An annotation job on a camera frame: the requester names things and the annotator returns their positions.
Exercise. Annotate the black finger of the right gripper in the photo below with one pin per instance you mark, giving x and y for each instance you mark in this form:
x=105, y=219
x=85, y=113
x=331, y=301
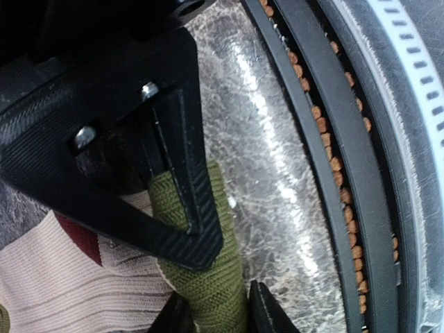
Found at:
x=110, y=136

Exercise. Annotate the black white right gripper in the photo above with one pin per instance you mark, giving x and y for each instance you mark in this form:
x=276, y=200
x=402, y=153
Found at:
x=43, y=29

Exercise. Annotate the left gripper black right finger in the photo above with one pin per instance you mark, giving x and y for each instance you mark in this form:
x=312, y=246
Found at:
x=265, y=313

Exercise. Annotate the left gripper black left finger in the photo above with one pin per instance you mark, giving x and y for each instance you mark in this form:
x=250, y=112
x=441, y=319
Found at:
x=175, y=317

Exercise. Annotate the cream olive striped sock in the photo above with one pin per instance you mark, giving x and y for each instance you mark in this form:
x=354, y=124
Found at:
x=61, y=277

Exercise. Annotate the black front frame rail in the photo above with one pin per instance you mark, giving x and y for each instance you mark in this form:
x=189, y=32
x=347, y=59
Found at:
x=359, y=169

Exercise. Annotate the white slotted cable duct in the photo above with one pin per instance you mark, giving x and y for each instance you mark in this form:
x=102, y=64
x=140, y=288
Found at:
x=412, y=87

